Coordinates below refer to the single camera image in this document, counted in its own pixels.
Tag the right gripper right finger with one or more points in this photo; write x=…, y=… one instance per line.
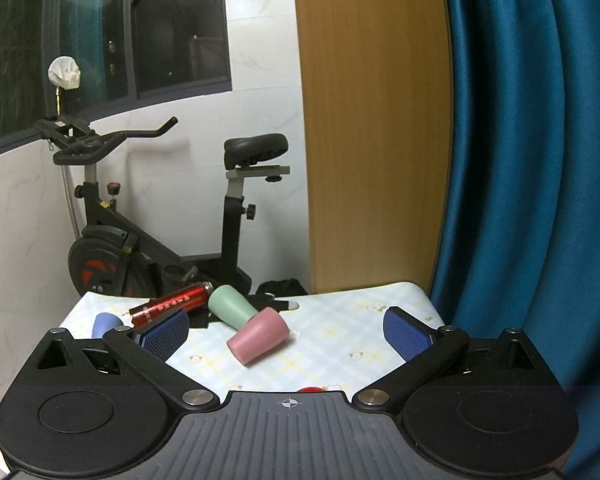
x=447, y=352

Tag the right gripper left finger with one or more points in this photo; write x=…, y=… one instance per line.
x=143, y=352

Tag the red plastic cup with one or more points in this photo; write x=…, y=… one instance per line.
x=311, y=389

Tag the blue plastic cup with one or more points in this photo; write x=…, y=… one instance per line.
x=104, y=322

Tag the green plastic cup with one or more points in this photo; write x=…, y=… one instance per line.
x=227, y=304

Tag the pink plastic cup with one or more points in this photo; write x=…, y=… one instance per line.
x=264, y=332

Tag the red metal bottle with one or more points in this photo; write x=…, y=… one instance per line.
x=193, y=297

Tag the black exercise bike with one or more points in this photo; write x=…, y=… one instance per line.
x=115, y=255

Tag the blue curtain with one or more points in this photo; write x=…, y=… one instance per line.
x=521, y=239

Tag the white cloth wad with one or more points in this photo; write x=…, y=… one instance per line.
x=64, y=73

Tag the dark window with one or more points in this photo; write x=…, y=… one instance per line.
x=131, y=53

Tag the wooden panel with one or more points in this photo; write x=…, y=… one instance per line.
x=377, y=103

